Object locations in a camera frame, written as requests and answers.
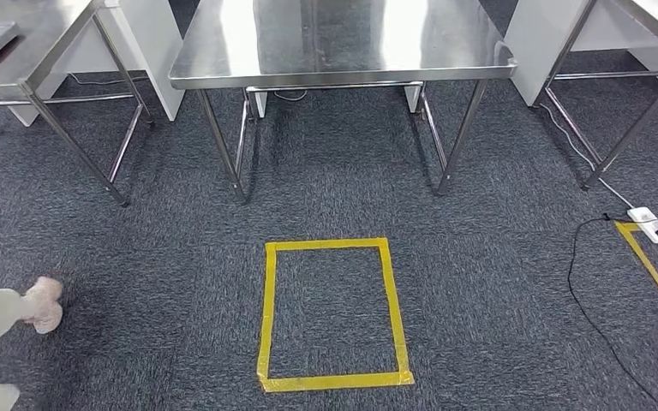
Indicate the person's hand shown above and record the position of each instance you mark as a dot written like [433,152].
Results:
[45,306]

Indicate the stainless steel workbench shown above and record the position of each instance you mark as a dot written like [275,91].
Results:
[334,39]

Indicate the yellow floor tape square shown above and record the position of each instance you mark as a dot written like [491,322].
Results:
[652,272]
[269,312]

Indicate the stainless steel table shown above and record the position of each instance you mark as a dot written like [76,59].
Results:
[22,57]
[647,11]

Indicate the white desk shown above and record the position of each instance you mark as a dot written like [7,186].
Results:
[159,45]
[533,51]

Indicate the white power strip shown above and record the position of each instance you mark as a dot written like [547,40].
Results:
[649,224]

